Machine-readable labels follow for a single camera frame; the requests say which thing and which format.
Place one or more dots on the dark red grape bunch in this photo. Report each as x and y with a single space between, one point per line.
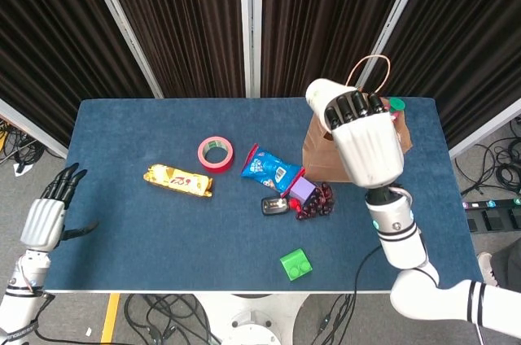
319 202

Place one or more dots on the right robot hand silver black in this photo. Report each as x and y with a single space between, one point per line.
366 145

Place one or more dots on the gold biscuit packet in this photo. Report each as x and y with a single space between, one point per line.
179 180

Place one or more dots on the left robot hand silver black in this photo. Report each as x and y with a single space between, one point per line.
42 223

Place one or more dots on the green toy brick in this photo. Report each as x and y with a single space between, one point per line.
295 265

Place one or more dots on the white table pedestal base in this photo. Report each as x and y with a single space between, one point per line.
252 320

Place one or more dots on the white sneaker dark sole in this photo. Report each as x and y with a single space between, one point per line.
486 267

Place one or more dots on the dark pleated curtain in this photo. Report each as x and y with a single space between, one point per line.
61 15
183 15
317 15
468 15

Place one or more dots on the brown paper bag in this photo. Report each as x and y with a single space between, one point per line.
321 158

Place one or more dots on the white partition post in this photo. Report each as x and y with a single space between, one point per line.
32 131
484 131
250 15
395 15
118 15

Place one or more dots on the purple foam block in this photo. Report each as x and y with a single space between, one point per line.
302 189

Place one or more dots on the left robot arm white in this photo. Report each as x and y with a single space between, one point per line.
20 300

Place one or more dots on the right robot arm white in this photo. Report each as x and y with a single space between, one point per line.
403 239

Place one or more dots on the yellow floor tape strip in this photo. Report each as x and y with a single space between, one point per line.
110 318

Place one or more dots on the blue snack bag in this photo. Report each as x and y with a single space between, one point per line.
268 168

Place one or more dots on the person grey trousers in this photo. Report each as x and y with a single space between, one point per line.
509 263

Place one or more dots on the red tape roll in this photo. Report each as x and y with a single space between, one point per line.
205 162

